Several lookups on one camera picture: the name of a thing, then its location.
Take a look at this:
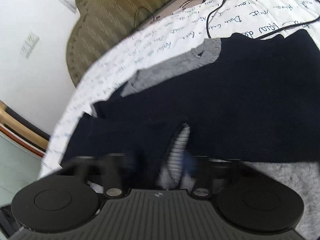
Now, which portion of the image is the grey fuzzy blanket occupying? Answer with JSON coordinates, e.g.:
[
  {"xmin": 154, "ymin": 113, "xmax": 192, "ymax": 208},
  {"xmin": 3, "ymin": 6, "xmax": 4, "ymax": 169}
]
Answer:
[{"xmin": 240, "ymin": 161, "xmax": 320, "ymax": 230}]

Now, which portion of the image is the white wall switch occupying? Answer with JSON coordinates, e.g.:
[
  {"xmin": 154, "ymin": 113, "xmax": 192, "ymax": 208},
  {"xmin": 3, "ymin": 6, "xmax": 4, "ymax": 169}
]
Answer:
[{"xmin": 19, "ymin": 32, "xmax": 40, "ymax": 59}]

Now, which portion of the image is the thin black wire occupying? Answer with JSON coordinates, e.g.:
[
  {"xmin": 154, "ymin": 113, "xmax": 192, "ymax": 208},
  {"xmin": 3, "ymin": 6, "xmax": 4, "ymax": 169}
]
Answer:
[{"xmin": 134, "ymin": 6, "xmax": 156, "ymax": 29}]

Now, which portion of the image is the black cable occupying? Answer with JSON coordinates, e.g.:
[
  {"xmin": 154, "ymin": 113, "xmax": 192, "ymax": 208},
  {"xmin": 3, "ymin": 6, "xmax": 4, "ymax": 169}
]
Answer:
[{"xmin": 206, "ymin": 0, "xmax": 320, "ymax": 40}]

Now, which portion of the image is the olive padded headboard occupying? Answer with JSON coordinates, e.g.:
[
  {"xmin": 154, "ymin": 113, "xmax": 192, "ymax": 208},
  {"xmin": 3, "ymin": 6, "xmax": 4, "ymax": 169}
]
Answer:
[{"xmin": 65, "ymin": 0, "xmax": 208, "ymax": 88}]

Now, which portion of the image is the wooden frame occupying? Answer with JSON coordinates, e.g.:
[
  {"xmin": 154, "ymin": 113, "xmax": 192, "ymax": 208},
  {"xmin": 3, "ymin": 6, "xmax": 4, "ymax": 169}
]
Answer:
[{"xmin": 0, "ymin": 100, "xmax": 50, "ymax": 158}]

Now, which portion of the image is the white printed blanket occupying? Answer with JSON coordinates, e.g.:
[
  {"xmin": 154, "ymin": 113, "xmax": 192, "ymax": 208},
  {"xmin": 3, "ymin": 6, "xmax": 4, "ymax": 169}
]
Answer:
[{"xmin": 40, "ymin": 0, "xmax": 320, "ymax": 178}]

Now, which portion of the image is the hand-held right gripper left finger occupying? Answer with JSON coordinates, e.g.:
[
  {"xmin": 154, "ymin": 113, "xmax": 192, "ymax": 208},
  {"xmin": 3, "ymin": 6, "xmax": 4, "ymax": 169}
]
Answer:
[{"xmin": 59, "ymin": 153, "xmax": 137, "ymax": 198}]

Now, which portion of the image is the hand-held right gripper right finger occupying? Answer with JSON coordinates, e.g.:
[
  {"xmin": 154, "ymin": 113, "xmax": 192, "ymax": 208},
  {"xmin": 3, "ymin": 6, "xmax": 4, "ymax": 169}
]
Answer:
[{"xmin": 181, "ymin": 152, "xmax": 247, "ymax": 198}]

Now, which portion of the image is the navy garment with grey trim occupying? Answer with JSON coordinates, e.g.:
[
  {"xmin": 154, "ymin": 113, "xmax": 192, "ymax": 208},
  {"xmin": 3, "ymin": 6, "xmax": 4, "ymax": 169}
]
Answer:
[{"xmin": 61, "ymin": 29, "xmax": 320, "ymax": 190}]

